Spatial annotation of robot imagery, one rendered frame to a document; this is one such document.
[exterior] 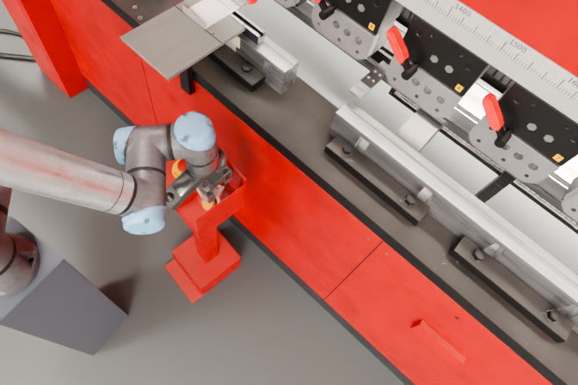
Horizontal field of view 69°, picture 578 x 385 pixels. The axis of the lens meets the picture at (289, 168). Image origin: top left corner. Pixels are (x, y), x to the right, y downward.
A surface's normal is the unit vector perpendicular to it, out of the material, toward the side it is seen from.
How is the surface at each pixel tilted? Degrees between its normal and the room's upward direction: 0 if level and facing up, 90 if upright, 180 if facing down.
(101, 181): 49
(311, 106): 0
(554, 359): 0
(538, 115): 90
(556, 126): 90
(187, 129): 5
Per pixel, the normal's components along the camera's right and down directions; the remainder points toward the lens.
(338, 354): 0.14, -0.48
